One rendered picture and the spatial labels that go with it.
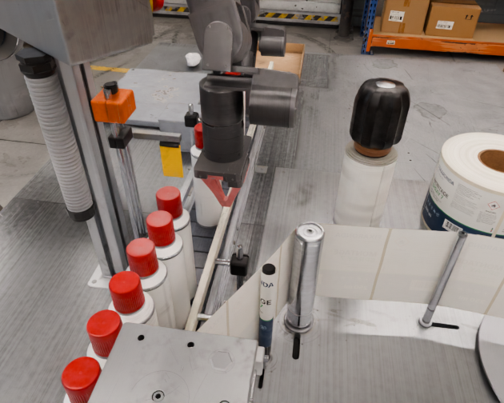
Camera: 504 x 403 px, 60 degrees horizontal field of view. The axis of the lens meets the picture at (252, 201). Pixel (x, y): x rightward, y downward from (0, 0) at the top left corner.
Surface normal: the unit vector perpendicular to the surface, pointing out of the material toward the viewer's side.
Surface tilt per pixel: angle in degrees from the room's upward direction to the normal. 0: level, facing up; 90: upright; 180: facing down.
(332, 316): 0
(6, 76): 92
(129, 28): 90
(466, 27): 90
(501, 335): 0
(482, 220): 90
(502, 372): 0
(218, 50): 69
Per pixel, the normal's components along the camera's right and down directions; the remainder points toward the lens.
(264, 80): -0.16, 0.29
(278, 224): 0.01, -0.78
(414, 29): -0.22, 0.61
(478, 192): -0.65, 0.47
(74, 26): 0.73, 0.44
